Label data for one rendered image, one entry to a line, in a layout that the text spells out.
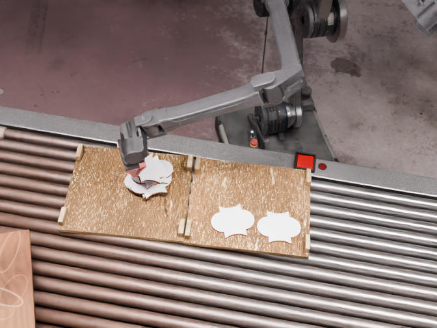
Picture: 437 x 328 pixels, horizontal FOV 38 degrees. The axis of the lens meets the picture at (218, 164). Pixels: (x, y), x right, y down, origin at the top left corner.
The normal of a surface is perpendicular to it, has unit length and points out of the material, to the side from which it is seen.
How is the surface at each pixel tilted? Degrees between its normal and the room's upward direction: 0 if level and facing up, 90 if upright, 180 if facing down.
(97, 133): 0
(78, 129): 0
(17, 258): 0
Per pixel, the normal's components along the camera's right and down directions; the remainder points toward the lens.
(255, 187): 0.06, -0.60
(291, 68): -0.31, -0.50
